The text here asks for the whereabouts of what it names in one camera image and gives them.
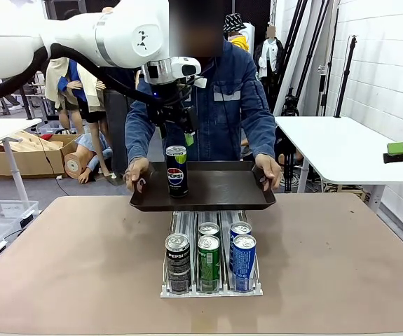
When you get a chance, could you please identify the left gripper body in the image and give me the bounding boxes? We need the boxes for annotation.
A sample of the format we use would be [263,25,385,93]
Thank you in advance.
[150,83,192,120]

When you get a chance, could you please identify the black Pepsi can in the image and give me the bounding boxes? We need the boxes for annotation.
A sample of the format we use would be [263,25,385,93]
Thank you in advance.
[165,232,192,294]
[165,144,189,199]

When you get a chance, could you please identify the dark brown serving tray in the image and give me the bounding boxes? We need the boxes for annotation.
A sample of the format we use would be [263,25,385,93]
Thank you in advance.
[129,160,278,213]

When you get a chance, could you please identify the green Chilsung cider can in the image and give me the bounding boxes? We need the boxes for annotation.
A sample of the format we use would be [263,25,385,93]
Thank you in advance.
[197,234,221,294]
[198,221,221,239]

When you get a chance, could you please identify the person's left forearm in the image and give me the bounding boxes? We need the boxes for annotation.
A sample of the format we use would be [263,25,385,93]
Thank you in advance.
[241,104,278,158]

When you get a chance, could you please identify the person in denim jacket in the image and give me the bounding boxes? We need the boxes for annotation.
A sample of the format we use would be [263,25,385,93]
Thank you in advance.
[124,0,278,165]

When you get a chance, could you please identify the person's right hand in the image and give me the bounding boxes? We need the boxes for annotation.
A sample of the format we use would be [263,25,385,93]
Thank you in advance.
[123,157,150,193]

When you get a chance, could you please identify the person's left hand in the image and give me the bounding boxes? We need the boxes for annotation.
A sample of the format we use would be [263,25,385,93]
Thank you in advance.
[253,153,283,192]

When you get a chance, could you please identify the white side table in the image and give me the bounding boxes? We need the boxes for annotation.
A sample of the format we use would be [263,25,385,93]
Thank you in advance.
[273,115,403,214]

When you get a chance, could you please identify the black light stand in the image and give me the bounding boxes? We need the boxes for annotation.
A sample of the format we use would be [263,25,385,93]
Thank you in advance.
[333,34,358,118]

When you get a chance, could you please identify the mannequin with bucket hat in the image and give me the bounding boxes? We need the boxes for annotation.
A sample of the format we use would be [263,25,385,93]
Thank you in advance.
[223,13,254,53]

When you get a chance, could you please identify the lying mannequin in blue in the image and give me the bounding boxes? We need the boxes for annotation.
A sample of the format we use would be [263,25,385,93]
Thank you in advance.
[63,132,114,185]

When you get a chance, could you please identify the standing mannequin with beige cloth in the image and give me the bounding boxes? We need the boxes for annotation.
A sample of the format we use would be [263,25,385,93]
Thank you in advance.
[44,57,107,176]

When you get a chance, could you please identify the blue Pocari Sweat can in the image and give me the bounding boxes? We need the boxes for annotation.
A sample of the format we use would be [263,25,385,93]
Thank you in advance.
[229,220,252,242]
[232,233,257,292]

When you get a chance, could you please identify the figure in white jacket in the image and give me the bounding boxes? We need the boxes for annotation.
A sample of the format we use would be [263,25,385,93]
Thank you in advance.
[253,24,286,106]

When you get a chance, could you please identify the cardboard box with wood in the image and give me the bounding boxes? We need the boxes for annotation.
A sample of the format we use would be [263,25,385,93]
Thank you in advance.
[0,129,81,179]

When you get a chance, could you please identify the black leaning poles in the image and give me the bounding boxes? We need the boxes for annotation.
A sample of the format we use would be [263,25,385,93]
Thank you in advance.
[274,0,332,116]

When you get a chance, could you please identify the clear can dispenser rack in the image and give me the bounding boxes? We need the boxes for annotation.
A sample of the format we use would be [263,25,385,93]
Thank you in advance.
[160,209,264,299]

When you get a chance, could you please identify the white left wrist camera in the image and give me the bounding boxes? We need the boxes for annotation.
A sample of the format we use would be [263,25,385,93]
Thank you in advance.
[169,57,207,88]

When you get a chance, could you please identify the black camera tripod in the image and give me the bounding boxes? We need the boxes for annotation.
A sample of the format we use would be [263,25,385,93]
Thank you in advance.
[280,87,300,118]

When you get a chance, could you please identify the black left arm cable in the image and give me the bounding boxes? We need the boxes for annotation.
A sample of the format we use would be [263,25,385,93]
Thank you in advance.
[0,42,174,116]

